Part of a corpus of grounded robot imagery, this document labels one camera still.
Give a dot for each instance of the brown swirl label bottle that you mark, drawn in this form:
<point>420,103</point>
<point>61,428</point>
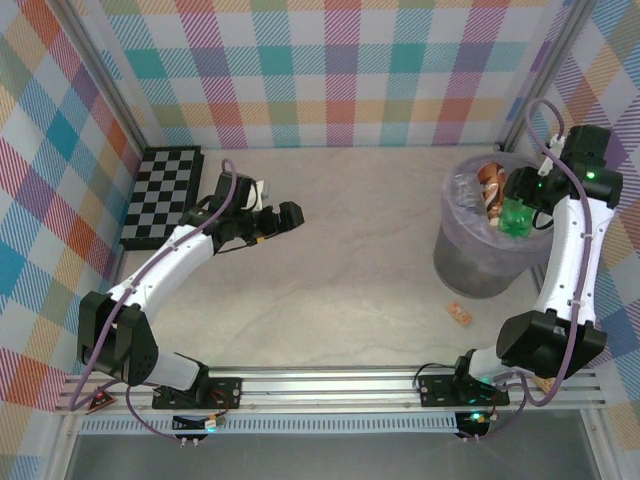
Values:
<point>490,190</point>

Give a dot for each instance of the green bottle yellow cap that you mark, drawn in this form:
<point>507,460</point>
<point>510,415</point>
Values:
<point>517,222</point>

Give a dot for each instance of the clear crushed bottle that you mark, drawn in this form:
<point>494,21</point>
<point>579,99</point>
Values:
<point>465,192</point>

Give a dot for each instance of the grey plastic bin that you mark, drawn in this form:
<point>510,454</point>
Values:
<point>465,270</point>

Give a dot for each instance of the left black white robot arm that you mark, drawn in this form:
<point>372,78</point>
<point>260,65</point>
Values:
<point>165,270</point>

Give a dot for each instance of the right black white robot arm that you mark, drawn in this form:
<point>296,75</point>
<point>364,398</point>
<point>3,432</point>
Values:
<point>565,260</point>

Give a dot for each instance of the grey trash bin with liner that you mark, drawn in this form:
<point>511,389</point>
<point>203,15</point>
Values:
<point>467,225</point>

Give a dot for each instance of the black grey chessboard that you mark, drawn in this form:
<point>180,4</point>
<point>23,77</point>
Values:
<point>160,195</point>

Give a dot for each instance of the left small controller board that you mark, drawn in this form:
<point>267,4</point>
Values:
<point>210,425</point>

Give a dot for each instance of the small controller board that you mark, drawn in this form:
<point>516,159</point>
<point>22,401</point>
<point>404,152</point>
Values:
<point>210,425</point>
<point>475,417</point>

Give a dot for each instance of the red triangle sign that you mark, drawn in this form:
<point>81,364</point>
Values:
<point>102,401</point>

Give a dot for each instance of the right small controller board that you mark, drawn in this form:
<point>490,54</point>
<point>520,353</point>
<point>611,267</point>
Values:
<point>475,417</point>

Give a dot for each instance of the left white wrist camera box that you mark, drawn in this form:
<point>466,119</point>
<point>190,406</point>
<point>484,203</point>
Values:
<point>257,195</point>

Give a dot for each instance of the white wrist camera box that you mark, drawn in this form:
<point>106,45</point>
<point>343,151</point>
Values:
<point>555,145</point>
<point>257,195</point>

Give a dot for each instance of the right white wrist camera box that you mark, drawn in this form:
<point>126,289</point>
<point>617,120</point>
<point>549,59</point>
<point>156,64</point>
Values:
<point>555,145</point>

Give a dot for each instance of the aluminium frame post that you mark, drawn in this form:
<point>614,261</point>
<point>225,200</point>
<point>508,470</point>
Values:
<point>103,70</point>
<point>547,70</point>

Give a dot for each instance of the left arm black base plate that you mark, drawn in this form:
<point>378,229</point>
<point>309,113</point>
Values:
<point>227,390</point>

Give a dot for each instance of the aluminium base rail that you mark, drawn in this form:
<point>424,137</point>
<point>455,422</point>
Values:
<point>325,390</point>

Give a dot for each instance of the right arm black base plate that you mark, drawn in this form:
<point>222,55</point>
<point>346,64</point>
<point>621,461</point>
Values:
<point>435,390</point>

